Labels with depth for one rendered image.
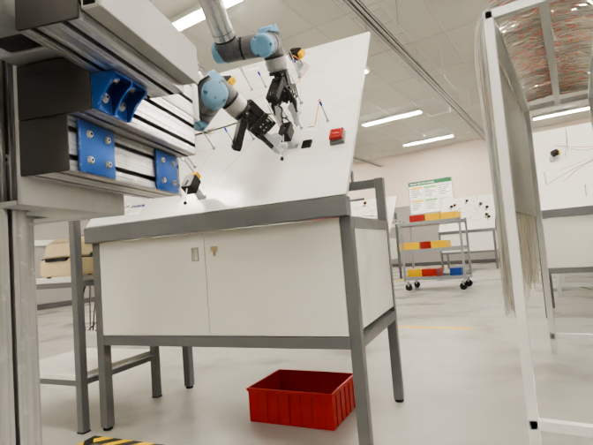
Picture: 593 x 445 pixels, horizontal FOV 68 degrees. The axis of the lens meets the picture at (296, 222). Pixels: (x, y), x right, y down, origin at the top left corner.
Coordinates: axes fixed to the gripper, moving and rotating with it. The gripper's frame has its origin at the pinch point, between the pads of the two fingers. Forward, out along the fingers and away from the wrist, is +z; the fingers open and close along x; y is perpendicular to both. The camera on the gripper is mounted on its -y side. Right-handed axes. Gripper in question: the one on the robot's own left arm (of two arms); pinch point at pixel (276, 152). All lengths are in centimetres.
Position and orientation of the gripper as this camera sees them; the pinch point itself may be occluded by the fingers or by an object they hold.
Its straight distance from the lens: 159.4
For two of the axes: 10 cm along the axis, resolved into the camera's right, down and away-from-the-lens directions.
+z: 6.6, 5.6, 5.1
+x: -3.5, -3.7, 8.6
